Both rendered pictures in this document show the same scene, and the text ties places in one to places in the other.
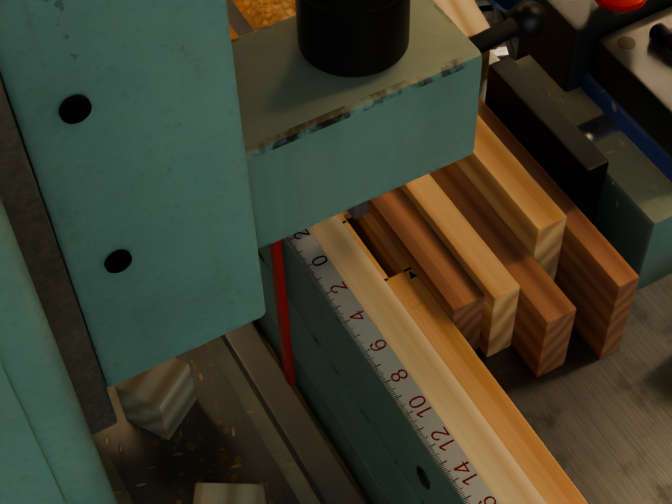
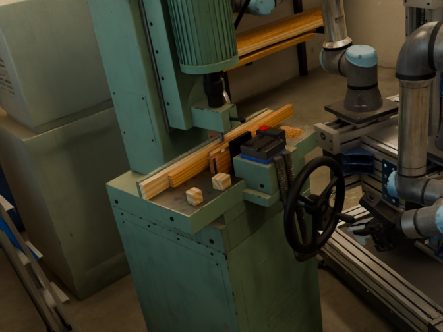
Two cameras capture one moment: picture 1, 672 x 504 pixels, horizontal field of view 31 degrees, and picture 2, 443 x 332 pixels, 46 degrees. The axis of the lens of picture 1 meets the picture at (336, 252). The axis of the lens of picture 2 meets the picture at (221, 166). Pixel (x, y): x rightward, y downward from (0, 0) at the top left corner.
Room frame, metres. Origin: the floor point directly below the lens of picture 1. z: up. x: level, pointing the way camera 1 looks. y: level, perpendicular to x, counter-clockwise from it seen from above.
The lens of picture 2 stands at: (-0.01, -1.46, 1.61)
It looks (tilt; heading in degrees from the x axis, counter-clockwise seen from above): 26 degrees down; 74
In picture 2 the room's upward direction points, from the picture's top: 10 degrees counter-clockwise
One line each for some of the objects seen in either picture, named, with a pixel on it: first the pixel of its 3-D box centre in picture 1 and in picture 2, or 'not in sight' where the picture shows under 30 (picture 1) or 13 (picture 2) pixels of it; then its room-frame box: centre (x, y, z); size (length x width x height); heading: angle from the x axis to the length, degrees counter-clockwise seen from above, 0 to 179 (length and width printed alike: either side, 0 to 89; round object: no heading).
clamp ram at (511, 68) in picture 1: (582, 147); (249, 151); (0.45, -0.14, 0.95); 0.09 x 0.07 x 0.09; 27
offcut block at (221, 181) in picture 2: not in sight; (221, 181); (0.33, -0.20, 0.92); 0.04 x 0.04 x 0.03; 31
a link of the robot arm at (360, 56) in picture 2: not in sight; (360, 64); (1.09, 0.24, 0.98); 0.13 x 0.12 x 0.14; 96
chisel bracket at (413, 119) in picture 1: (317, 123); (214, 117); (0.41, 0.01, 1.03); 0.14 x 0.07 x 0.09; 117
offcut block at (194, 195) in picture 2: not in sight; (194, 196); (0.24, -0.24, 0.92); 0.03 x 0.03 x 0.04; 22
